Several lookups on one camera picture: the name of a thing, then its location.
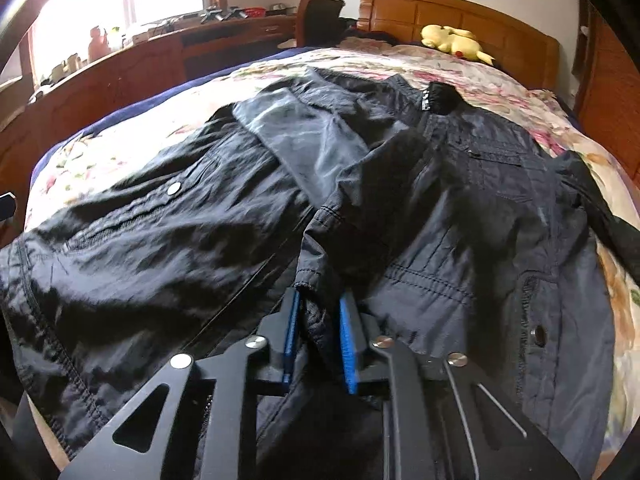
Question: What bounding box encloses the wooden bed headboard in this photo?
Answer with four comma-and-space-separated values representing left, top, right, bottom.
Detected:
357, 0, 561, 68

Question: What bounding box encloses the long wooden desk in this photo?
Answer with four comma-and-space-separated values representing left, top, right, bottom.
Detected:
0, 12, 301, 233

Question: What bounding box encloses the navy bed sheet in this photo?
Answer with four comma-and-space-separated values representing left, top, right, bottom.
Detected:
27, 46, 301, 186

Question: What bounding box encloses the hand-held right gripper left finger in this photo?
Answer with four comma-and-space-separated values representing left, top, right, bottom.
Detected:
57, 287, 303, 480

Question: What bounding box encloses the dark navy jacket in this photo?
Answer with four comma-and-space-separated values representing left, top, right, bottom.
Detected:
0, 66, 640, 480

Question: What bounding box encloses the yellow plush toy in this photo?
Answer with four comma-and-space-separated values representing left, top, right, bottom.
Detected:
420, 24, 497, 66

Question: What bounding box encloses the floral blanket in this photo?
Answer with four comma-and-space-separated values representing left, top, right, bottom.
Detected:
22, 45, 640, 461

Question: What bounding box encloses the wooden wardrobe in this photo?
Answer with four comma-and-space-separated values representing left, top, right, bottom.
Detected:
570, 0, 640, 186

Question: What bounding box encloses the black gadget on desk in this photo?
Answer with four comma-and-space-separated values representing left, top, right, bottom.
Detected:
200, 6, 245, 23

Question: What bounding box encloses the orange bottle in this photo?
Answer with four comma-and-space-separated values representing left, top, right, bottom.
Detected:
88, 26, 111, 63

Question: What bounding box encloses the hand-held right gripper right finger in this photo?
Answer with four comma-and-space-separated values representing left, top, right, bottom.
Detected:
338, 296, 582, 480

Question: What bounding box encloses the wooden chair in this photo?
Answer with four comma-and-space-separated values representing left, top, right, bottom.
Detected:
295, 0, 347, 47

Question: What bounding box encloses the dark pillow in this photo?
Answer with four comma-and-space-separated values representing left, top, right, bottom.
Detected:
337, 17, 416, 46

